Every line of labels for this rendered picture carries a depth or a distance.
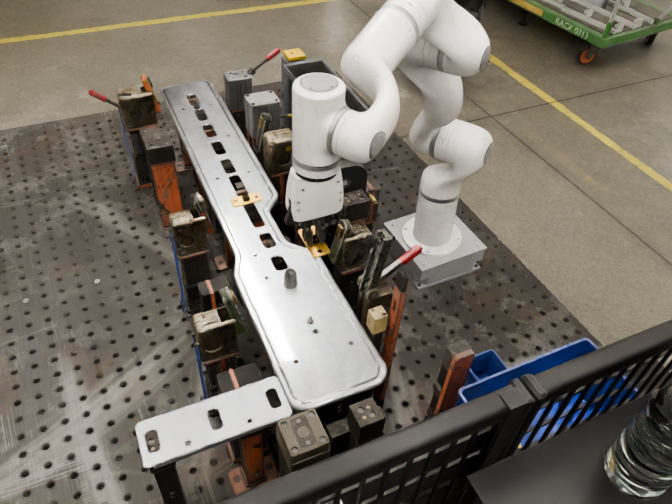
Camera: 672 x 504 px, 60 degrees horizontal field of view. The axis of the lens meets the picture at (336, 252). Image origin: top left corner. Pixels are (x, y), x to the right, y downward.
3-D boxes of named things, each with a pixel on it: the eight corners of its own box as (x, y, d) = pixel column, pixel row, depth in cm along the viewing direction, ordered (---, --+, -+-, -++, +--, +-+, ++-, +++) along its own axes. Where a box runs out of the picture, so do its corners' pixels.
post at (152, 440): (149, 502, 129) (123, 439, 109) (197, 483, 133) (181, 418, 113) (155, 529, 125) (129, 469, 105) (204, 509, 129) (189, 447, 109)
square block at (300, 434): (277, 501, 131) (274, 420, 106) (310, 488, 134) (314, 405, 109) (290, 535, 126) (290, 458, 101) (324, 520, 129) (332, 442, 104)
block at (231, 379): (220, 435, 142) (209, 369, 122) (263, 419, 146) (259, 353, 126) (231, 469, 136) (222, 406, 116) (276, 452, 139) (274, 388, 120)
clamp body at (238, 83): (226, 156, 226) (218, 70, 201) (253, 151, 229) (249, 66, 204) (233, 170, 220) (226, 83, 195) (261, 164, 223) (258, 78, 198)
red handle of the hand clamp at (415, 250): (359, 280, 132) (414, 238, 130) (363, 284, 133) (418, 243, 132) (367, 293, 129) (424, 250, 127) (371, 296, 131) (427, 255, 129)
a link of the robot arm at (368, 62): (452, 65, 105) (367, 181, 93) (376, 41, 111) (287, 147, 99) (456, 22, 98) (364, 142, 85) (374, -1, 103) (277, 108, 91)
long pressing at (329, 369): (150, 90, 203) (149, 86, 201) (213, 80, 210) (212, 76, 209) (294, 417, 115) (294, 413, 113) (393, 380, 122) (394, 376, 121)
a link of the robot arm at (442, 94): (456, 174, 162) (405, 155, 168) (475, 139, 164) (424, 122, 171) (442, 56, 117) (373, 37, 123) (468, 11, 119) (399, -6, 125)
